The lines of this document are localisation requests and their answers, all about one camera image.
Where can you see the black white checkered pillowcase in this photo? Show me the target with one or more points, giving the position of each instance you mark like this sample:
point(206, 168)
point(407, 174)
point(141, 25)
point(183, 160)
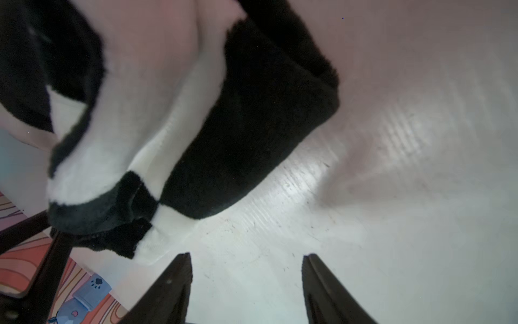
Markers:
point(158, 114)

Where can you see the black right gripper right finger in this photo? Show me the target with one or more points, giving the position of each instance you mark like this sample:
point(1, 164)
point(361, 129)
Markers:
point(326, 299)

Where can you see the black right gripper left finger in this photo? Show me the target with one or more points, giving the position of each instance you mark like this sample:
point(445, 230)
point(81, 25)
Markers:
point(167, 300)

